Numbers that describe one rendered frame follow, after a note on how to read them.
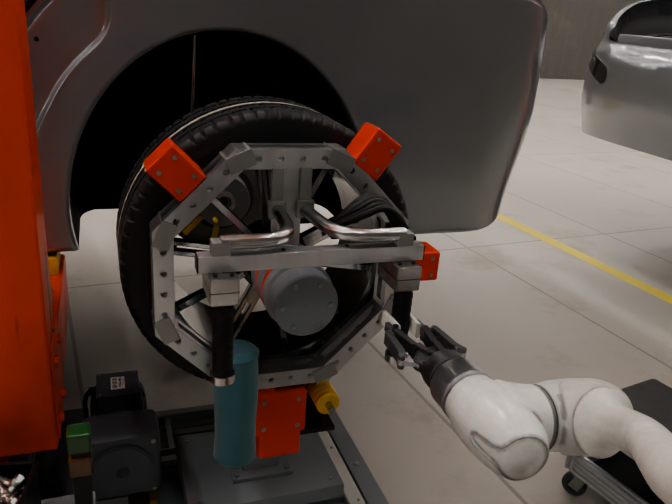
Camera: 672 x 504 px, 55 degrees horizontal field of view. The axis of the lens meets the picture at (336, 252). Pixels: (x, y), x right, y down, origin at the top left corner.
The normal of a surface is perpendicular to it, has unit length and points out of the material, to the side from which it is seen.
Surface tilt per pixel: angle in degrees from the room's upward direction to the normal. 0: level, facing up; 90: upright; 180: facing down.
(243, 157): 90
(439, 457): 0
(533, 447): 76
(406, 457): 0
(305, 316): 90
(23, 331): 90
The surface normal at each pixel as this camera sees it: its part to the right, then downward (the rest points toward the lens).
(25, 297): 0.33, 0.36
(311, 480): 0.07, -0.93
